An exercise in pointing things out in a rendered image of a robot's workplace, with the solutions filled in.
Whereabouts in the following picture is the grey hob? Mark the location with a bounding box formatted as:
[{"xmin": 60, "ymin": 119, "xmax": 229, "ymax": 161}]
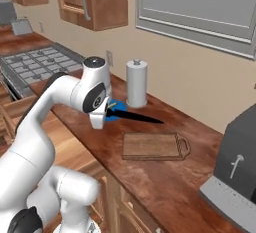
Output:
[{"xmin": 0, "ymin": 42, "xmax": 86, "ymax": 100}]

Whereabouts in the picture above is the blue plate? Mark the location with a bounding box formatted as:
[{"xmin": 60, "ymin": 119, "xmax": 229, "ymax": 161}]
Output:
[{"xmin": 104, "ymin": 99, "xmax": 128, "ymax": 123}]

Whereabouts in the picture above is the white paper towel roll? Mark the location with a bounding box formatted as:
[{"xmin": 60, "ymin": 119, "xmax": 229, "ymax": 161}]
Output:
[{"xmin": 125, "ymin": 58, "xmax": 149, "ymax": 109}]

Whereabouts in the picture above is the grey framed window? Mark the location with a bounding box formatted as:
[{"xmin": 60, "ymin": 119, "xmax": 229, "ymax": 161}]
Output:
[{"xmin": 135, "ymin": 0, "xmax": 256, "ymax": 61}]

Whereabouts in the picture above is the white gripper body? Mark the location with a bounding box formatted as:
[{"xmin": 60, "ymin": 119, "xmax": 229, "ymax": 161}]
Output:
[{"xmin": 88, "ymin": 104, "xmax": 110, "ymax": 131}]

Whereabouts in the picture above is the wooden cutting board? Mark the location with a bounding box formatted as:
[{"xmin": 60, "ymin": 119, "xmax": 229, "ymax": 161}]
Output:
[{"xmin": 121, "ymin": 131, "xmax": 192, "ymax": 162}]

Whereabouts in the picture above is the grey box appliance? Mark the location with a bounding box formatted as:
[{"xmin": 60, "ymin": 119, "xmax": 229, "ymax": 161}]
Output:
[{"xmin": 0, "ymin": 0, "xmax": 18, "ymax": 27}]

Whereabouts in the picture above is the wooden base cupboard run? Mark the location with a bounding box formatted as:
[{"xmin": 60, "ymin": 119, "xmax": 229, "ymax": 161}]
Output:
[{"xmin": 89, "ymin": 171, "xmax": 168, "ymax": 233}]

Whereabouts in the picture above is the wooden wall cupboard door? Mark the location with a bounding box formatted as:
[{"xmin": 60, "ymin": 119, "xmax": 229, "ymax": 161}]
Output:
[{"xmin": 53, "ymin": 0, "xmax": 129, "ymax": 32}]

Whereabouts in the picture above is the open wooden drawer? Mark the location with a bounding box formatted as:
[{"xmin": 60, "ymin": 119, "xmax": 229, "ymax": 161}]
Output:
[{"xmin": 0, "ymin": 94, "xmax": 40, "ymax": 147}]

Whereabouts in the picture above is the small grey toaster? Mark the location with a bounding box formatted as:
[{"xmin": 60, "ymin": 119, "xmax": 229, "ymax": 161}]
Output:
[{"xmin": 11, "ymin": 16, "xmax": 34, "ymax": 37}]

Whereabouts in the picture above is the dark grey countertop appliance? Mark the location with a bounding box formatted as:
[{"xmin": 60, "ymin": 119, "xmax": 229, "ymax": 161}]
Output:
[{"xmin": 199, "ymin": 103, "xmax": 256, "ymax": 233}]

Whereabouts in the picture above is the black pointed elongated item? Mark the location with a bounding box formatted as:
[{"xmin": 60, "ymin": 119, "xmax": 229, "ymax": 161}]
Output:
[{"xmin": 105, "ymin": 108, "xmax": 165, "ymax": 125}]

